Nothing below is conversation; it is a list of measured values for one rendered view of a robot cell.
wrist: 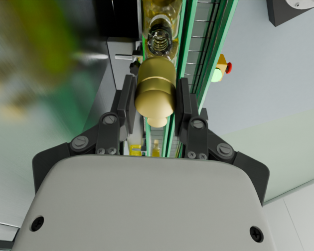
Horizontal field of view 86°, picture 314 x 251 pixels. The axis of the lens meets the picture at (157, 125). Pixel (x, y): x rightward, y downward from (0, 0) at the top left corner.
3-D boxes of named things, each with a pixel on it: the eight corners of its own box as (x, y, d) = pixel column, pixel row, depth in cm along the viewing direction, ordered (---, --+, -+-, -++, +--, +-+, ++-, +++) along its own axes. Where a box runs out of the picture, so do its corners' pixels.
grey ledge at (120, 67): (113, 26, 51) (104, 44, 44) (141, 28, 51) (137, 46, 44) (135, 162, 126) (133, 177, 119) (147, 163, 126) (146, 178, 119)
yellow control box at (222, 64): (204, 52, 60) (207, 63, 56) (225, 53, 60) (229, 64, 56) (199, 68, 66) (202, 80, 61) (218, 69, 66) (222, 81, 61)
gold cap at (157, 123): (144, 99, 30) (141, 118, 27) (161, 92, 28) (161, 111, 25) (154, 111, 32) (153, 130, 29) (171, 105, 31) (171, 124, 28)
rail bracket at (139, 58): (119, 33, 44) (108, 61, 36) (145, 34, 44) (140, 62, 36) (121, 48, 47) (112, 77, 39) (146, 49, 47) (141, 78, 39)
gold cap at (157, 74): (137, 54, 15) (130, 87, 12) (178, 57, 15) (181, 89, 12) (139, 86, 17) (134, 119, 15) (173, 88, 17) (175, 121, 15)
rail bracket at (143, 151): (133, 132, 80) (129, 158, 71) (148, 133, 80) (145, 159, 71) (134, 137, 83) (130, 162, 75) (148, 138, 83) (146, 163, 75)
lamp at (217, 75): (209, 66, 57) (211, 72, 55) (223, 67, 57) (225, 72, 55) (206, 78, 60) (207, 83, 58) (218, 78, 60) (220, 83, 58)
